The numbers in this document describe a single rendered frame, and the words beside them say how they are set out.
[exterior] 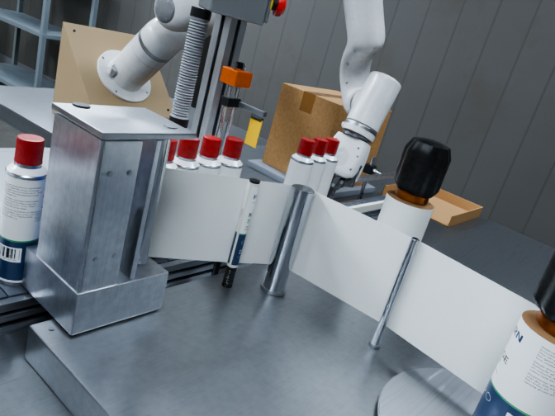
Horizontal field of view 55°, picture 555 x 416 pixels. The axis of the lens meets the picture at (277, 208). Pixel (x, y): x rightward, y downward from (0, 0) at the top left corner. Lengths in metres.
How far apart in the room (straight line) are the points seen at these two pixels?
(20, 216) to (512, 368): 0.63
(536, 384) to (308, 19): 3.45
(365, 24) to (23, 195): 0.84
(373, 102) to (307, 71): 2.59
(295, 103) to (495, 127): 1.86
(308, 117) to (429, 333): 0.99
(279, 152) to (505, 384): 1.21
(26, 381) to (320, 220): 0.47
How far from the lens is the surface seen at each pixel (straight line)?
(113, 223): 0.66
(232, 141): 0.96
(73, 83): 1.79
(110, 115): 0.68
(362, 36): 1.28
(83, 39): 1.85
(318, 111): 1.64
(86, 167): 0.63
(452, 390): 0.82
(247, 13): 0.93
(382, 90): 1.30
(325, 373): 0.76
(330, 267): 0.87
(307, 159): 1.14
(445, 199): 2.12
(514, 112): 3.34
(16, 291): 0.80
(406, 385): 0.79
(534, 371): 0.66
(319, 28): 3.86
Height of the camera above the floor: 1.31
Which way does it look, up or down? 19 degrees down
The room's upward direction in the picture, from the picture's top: 16 degrees clockwise
